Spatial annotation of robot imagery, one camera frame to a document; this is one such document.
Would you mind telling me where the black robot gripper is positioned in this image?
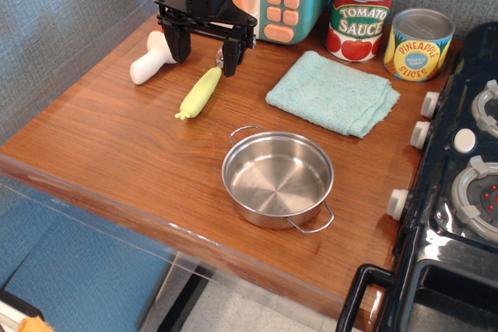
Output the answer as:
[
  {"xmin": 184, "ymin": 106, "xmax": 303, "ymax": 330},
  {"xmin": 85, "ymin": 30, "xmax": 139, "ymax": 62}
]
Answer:
[{"xmin": 154, "ymin": 0, "xmax": 258, "ymax": 78}]

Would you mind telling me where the white toy mushroom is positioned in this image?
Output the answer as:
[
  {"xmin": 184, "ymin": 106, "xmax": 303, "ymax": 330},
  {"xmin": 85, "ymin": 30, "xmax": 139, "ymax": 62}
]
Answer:
[{"xmin": 129, "ymin": 30, "xmax": 177, "ymax": 85}]

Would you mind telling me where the stainless steel pot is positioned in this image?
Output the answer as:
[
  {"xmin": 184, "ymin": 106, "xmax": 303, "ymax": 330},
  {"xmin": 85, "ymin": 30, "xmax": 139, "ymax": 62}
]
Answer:
[{"xmin": 221, "ymin": 125, "xmax": 335, "ymax": 234}]

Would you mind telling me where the light blue folded cloth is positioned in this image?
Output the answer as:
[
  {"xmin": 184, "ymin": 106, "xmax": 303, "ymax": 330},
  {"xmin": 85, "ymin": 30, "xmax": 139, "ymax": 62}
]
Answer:
[{"xmin": 265, "ymin": 51, "xmax": 401, "ymax": 138}]

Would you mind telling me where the tomato sauce can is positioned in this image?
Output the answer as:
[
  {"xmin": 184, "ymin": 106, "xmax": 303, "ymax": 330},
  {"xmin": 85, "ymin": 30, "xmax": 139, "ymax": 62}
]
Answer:
[{"xmin": 326, "ymin": 0, "xmax": 394, "ymax": 62}]

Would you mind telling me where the pineapple slices can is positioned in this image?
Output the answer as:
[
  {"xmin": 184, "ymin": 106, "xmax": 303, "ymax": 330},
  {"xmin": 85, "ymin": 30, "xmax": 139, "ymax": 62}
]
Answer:
[{"xmin": 384, "ymin": 9, "xmax": 455, "ymax": 82}]

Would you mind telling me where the white stove knob top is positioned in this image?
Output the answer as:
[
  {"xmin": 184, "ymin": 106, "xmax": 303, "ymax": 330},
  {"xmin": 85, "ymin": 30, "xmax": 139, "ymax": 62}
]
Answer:
[{"xmin": 420, "ymin": 91, "xmax": 440, "ymax": 119}]

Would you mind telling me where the white stove knob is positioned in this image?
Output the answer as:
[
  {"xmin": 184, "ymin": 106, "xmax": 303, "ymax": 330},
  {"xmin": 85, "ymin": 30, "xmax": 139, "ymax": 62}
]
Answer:
[
  {"xmin": 387, "ymin": 189, "xmax": 409, "ymax": 221},
  {"xmin": 410, "ymin": 121, "xmax": 430, "ymax": 149},
  {"xmin": 420, "ymin": 91, "xmax": 440, "ymax": 119}
]

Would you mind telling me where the white stove knob middle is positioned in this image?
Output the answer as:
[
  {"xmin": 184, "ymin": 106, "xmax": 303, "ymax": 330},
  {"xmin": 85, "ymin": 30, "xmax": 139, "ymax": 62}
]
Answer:
[{"xmin": 410, "ymin": 121, "xmax": 430, "ymax": 149}]

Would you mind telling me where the white stove knob bottom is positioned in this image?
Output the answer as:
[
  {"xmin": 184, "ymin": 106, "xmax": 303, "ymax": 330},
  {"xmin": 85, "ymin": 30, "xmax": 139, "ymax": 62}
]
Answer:
[{"xmin": 387, "ymin": 189, "xmax": 409, "ymax": 221}]

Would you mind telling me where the white round stove button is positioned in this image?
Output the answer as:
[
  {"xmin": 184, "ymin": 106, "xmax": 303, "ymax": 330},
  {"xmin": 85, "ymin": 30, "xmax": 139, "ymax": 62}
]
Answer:
[{"xmin": 453, "ymin": 128, "xmax": 476, "ymax": 154}]

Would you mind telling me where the grey stove burner upper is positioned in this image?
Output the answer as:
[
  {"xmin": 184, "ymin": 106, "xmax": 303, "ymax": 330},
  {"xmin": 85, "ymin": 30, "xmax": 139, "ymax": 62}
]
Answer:
[{"xmin": 471, "ymin": 79, "xmax": 498, "ymax": 138}]

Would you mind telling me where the grey stove burner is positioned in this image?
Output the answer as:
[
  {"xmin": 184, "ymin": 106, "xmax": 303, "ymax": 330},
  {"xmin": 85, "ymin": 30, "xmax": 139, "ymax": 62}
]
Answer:
[
  {"xmin": 471, "ymin": 79, "xmax": 498, "ymax": 138},
  {"xmin": 451, "ymin": 156, "xmax": 497, "ymax": 243}
]

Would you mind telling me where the grey stove burner lower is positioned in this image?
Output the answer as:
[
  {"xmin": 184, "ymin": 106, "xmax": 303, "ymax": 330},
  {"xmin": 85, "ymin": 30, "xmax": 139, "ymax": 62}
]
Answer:
[{"xmin": 451, "ymin": 156, "xmax": 497, "ymax": 243}]

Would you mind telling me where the orange object in corner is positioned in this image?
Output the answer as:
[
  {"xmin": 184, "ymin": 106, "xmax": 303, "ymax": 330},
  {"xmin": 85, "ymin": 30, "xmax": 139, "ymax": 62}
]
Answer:
[{"xmin": 18, "ymin": 316, "xmax": 54, "ymax": 332}]

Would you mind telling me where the black toy stove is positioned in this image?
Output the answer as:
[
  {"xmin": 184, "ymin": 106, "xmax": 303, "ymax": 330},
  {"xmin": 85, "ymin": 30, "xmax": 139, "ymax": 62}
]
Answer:
[{"xmin": 337, "ymin": 22, "xmax": 497, "ymax": 331}]

